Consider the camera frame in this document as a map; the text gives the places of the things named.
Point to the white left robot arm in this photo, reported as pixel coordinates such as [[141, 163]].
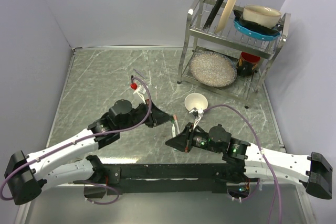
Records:
[[27, 176]]

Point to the speckled round plate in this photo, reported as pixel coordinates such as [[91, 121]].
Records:
[[213, 69]]

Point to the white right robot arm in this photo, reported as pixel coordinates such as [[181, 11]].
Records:
[[248, 160]]

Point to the beige plate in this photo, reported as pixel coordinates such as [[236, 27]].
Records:
[[225, 15]]

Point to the white green marker pen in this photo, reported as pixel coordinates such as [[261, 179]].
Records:
[[173, 131]]

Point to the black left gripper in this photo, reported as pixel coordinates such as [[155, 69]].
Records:
[[157, 116]]

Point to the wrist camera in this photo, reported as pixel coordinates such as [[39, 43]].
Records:
[[139, 92], [198, 114]]

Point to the purple pen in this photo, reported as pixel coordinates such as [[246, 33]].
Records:
[[139, 73]]

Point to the white orange marker pen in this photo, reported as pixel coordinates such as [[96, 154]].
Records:
[[176, 124]]

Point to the blue dotted dish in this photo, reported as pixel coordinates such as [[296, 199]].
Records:
[[254, 34]]

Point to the red floral bowl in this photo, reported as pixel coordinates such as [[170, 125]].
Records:
[[196, 101]]

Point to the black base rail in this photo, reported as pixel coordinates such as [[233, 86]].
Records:
[[170, 178]]

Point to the cream bowl on rack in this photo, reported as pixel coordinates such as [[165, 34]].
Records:
[[262, 15]]

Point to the black dish on rack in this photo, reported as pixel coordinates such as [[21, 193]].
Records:
[[255, 27]]

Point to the red black mug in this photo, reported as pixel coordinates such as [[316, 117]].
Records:
[[247, 64]]

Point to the black square plate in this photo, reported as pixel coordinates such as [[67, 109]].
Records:
[[212, 14]]

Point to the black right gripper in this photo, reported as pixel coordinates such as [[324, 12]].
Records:
[[179, 142]]

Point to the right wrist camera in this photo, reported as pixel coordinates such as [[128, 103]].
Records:
[[198, 114]]

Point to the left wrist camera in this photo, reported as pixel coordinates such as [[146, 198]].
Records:
[[139, 92]]

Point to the steel dish rack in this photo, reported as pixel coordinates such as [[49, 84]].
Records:
[[229, 42]]

